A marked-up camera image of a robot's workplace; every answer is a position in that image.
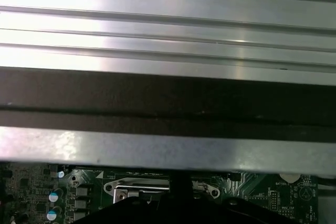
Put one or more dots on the green motherboard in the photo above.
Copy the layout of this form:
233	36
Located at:
252	190

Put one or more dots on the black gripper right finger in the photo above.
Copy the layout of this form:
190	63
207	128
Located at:
215	213

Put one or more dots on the silver coin battery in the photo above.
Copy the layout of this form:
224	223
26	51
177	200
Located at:
288	177

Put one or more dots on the blue top capacitor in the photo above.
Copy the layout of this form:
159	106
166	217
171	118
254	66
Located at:
53	197
51	215

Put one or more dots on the black open PC case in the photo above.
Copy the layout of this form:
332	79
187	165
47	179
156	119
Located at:
168	98

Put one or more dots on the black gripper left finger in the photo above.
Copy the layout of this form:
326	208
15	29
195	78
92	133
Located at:
147	213

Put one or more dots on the grey square inductor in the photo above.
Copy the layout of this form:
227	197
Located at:
82	203
80	216
83	191

